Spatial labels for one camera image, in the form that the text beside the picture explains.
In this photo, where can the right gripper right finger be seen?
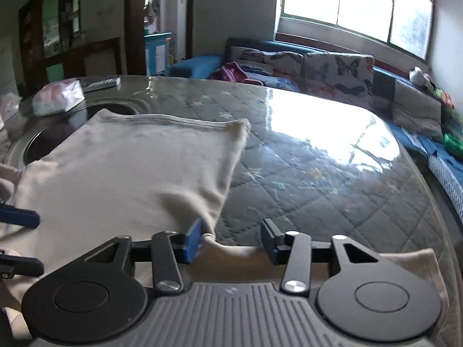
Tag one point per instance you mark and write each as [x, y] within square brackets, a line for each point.
[291, 249]

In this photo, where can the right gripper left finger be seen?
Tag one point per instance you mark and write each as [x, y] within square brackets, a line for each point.
[169, 249]

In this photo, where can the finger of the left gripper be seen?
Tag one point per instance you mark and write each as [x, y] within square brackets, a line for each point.
[11, 265]
[19, 217]

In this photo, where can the cream white garment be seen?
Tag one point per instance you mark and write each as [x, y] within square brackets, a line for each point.
[105, 297]

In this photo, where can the black induction cooktop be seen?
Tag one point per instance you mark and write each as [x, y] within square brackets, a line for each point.
[45, 141]

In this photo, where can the pink white tissue pack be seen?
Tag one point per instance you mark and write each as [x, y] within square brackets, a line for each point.
[58, 97]

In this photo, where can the grey remote control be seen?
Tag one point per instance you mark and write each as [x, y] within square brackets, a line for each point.
[93, 84]

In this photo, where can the dark wooden display cabinet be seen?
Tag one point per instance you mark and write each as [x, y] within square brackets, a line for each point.
[54, 45]

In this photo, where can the small butterfly pillow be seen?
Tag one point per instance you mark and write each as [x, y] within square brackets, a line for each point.
[281, 69]

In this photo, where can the large butterfly pillow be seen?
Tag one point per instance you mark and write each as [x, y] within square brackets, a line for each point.
[343, 77]

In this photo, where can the blue sofa cover cloth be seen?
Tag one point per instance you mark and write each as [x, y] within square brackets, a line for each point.
[446, 169]

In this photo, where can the grey cushion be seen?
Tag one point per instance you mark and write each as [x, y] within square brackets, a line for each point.
[416, 111]

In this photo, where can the blue corner sofa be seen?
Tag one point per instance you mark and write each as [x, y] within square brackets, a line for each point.
[201, 67]

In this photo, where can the magenta cloth on sofa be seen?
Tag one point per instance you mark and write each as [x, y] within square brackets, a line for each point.
[232, 72]

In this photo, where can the green plastic bowl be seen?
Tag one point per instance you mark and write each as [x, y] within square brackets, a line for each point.
[453, 146]

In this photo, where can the blue white cabinet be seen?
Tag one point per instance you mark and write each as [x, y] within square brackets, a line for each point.
[157, 52]

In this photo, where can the panda plush toy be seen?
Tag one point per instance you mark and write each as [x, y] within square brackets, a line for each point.
[420, 79]

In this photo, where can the pink green plush toy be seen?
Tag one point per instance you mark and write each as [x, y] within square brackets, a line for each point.
[445, 98]

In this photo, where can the window with green frame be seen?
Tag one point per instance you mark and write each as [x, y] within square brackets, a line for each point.
[404, 24]

